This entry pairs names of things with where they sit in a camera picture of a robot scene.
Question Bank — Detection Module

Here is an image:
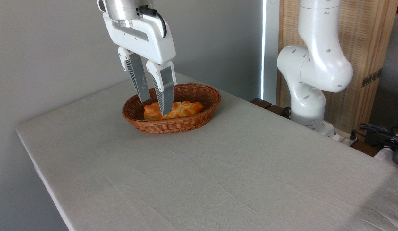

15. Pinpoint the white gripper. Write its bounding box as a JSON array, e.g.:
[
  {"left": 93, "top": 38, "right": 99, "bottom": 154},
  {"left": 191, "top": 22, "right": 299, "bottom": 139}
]
[{"left": 103, "top": 12, "right": 177, "bottom": 116}]

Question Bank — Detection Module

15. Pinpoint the long braided bread loaf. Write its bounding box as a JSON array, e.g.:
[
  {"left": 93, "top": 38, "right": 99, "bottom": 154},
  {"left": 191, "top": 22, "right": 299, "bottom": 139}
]
[{"left": 159, "top": 101, "right": 205, "bottom": 120}]

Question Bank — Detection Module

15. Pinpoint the small round bread roll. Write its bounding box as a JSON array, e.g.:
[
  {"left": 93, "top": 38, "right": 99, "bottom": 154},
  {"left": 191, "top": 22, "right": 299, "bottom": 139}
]
[{"left": 143, "top": 102, "right": 163, "bottom": 121}]

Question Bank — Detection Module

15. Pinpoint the brown oval wicker basket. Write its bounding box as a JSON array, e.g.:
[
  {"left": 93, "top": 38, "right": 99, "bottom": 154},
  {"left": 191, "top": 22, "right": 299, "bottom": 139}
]
[{"left": 122, "top": 83, "right": 222, "bottom": 134}]

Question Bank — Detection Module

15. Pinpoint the light grey tablecloth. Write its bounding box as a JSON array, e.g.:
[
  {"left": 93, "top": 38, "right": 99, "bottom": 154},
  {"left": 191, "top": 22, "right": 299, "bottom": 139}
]
[{"left": 15, "top": 72, "right": 398, "bottom": 231}]

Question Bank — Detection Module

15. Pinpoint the wooden woven folding screen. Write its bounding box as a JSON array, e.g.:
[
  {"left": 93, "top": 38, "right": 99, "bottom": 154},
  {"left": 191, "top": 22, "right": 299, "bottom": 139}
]
[{"left": 277, "top": 0, "right": 398, "bottom": 137}]

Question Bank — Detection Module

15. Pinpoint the dark metal screen hinge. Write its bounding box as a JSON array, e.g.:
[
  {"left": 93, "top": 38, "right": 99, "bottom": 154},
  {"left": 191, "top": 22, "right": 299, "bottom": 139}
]
[{"left": 361, "top": 68, "right": 383, "bottom": 88}]

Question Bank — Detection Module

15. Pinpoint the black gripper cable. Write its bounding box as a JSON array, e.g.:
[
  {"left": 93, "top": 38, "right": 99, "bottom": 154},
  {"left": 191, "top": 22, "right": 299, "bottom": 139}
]
[{"left": 139, "top": 6, "right": 167, "bottom": 39}]

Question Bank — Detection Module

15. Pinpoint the white vertical window frame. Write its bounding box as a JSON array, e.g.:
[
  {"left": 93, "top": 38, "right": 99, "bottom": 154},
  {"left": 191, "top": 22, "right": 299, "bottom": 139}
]
[{"left": 260, "top": 0, "right": 280, "bottom": 104}]

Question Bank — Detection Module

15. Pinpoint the black cable bundle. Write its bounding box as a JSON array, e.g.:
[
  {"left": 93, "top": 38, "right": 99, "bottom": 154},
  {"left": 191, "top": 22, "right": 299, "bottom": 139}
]
[{"left": 350, "top": 123, "right": 398, "bottom": 152}]

